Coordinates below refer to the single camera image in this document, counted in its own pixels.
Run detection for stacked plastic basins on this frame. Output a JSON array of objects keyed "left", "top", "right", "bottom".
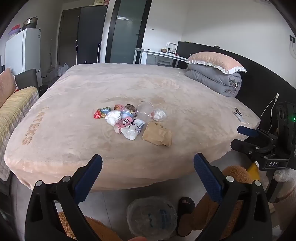
[{"left": 8, "top": 25, "right": 23, "bottom": 36}]

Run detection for brown paper bag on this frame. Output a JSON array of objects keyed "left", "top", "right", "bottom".
[{"left": 142, "top": 121, "right": 173, "bottom": 147}]

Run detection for dark wardrobe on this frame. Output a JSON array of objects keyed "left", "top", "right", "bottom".
[{"left": 57, "top": 6, "right": 108, "bottom": 67}]

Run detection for grey bed base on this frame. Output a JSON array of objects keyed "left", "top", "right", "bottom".
[{"left": 9, "top": 178, "right": 34, "bottom": 210}]

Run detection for white plastic bag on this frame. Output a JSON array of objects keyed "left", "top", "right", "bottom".
[
  {"left": 105, "top": 110, "right": 122, "bottom": 126},
  {"left": 56, "top": 63, "right": 69, "bottom": 76}
]

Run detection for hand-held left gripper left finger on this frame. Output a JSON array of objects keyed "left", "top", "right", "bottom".
[{"left": 25, "top": 154, "right": 103, "bottom": 241}]

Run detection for metal bowl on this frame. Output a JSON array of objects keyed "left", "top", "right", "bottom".
[{"left": 22, "top": 17, "right": 39, "bottom": 30}]

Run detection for black headboard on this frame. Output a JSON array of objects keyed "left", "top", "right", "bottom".
[{"left": 177, "top": 41, "right": 296, "bottom": 139}]

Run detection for pink quilted cushion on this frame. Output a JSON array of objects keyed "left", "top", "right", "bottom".
[{"left": 0, "top": 67, "right": 18, "bottom": 107}]

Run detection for pink paper cup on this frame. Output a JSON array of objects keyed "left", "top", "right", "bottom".
[{"left": 114, "top": 117, "right": 133, "bottom": 134}]

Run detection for person's right hand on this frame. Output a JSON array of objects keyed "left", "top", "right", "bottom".
[{"left": 273, "top": 169, "right": 296, "bottom": 197}]

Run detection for pink ruffled pillow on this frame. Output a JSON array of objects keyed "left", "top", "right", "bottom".
[{"left": 186, "top": 52, "right": 247, "bottom": 75}]

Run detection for white fridge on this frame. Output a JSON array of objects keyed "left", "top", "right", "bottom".
[{"left": 5, "top": 28, "right": 42, "bottom": 76}]

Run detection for clear bag with white tissue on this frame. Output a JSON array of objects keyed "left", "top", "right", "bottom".
[{"left": 151, "top": 109, "right": 167, "bottom": 121}]

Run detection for yellow striped blanket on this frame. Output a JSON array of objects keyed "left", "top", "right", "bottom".
[{"left": 0, "top": 86, "right": 40, "bottom": 181}]

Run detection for red and green snack wrapper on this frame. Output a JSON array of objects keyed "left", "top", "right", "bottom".
[{"left": 93, "top": 107, "right": 112, "bottom": 119}]

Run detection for white desk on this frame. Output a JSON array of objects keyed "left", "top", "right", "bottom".
[{"left": 134, "top": 48, "right": 189, "bottom": 69}]

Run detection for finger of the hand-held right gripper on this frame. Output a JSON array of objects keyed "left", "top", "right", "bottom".
[
  {"left": 237, "top": 125, "right": 278, "bottom": 141},
  {"left": 231, "top": 138, "right": 278, "bottom": 161}
]

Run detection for clear plastic container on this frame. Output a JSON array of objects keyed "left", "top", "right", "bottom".
[{"left": 135, "top": 101, "right": 154, "bottom": 121}]

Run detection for black slipper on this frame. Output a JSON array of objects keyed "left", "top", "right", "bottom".
[{"left": 176, "top": 197, "right": 196, "bottom": 236}]

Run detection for frosted glass door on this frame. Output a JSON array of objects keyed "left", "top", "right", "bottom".
[{"left": 105, "top": 0, "right": 152, "bottom": 64}]

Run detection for folded grey quilt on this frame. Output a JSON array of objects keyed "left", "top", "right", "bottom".
[{"left": 184, "top": 63, "right": 242, "bottom": 97}]

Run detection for pink plush bed blanket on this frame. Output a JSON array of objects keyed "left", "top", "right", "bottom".
[{"left": 4, "top": 62, "right": 261, "bottom": 191}]

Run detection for white charging cable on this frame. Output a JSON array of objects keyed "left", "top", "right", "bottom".
[{"left": 259, "top": 93, "right": 279, "bottom": 118}]

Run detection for white plastic packet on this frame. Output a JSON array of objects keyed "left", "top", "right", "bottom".
[{"left": 120, "top": 119, "right": 146, "bottom": 141}]

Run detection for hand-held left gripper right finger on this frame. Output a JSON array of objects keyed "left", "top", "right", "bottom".
[{"left": 194, "top": 153, "right": 272, "bottom": 241}]

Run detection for brown plush pants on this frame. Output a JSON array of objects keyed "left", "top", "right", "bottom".
[{"left": 58, "top": 165, "right": 255, "bottom": 241}]

